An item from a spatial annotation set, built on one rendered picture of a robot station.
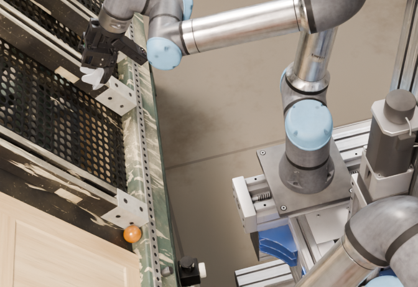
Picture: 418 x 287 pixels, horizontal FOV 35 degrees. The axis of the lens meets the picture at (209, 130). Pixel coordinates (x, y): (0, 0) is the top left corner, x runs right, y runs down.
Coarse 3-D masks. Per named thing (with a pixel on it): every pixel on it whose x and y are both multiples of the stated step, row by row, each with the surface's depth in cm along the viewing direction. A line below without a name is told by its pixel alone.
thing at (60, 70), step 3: (57, 69) 203; (60, 69) 203; (63, 69) 203; (57, 72) 204; (60, 72) 204; (63, 72) 204; (66, 72) 204; (69, 72) 205; (63, 75) 205; (66, 75) 205; (69, 75) 206; (72, 75) 206; (69, 78) 207; (72, 78) 207; (75, 78) 207; (78, 78) 207; (72, 81) 208; (75, 81) 208
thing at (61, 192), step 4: (60, 188) 174; (56, 192) 175; (60, 192) 175; (64, 192) 176; (68, 192) 176; (64, 196) 177; (68, 196) 177; (72, 196) 177; (76, 196) 178; (72, 200) 179; (76, 200) 179; (80, 200) 179
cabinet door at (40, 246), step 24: (0, 192) 157; (0, 216) 153; (24, 216) 160; (48, 216) 166; (0, 240) 150; (24, 240) 156; (48, 240) 162; (72, 240) 169; (96, 240) 177; (0, 264) 146; (24, 264) 152; (48, 264) 158; (72, 264) 165; (96, 264) 173; (120, 264) 180
